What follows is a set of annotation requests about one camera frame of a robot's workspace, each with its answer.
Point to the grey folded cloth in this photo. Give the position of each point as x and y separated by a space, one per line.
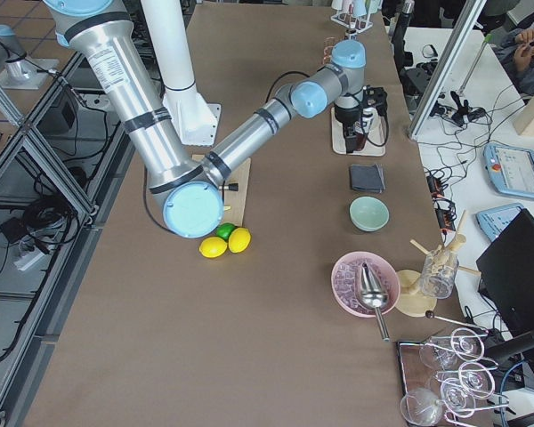
369 178

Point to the lower whole lemon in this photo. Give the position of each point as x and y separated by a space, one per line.
213 247

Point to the copper wire bottle rack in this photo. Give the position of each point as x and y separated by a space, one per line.
328 47

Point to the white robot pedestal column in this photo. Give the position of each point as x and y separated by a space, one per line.
168 36

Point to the green lime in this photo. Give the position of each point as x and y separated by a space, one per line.
224 230

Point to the wine glass rack tray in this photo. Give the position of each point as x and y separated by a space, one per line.
446 379

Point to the whole lemon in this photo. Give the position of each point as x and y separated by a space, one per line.
213 247
239 240

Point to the black monitor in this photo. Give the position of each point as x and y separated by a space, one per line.
507 273

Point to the aluminium frame post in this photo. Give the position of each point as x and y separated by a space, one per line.
453 48

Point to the beige rabbit tray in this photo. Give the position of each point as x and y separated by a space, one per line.
376 140

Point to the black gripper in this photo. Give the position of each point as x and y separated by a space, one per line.
348 117

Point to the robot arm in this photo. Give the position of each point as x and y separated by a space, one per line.
187 190

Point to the pink ice bowl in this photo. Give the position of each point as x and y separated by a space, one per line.
343 281

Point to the wooden cup stand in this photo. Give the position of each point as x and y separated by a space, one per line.
412 301

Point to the metal ice scoop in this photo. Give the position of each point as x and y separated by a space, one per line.
374 297

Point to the blue teach pendant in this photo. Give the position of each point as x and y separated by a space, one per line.
510 169

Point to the tea bottle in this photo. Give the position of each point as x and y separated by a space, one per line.
362 128
351 34

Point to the upper whole lemon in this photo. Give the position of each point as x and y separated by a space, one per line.
239 240

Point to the glass jar on stand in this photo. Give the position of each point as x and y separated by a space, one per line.
438 275

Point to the green bowl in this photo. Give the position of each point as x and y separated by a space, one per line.
368 213

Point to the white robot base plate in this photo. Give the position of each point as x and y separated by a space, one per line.
196 126

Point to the wooden cutting board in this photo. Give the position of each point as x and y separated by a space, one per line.
235 200

